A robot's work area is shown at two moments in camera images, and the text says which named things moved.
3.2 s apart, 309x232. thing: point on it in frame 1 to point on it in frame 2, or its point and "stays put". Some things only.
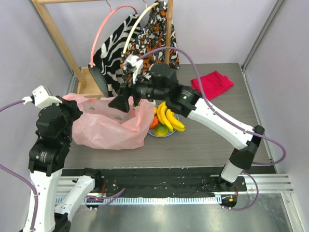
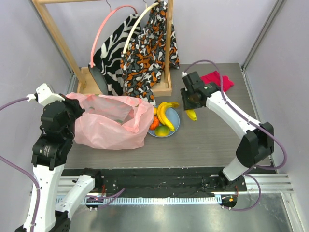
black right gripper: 124,91 to 187,98
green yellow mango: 161,130 stays put
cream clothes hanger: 132,29 stays put
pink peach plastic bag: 101,127 stays put
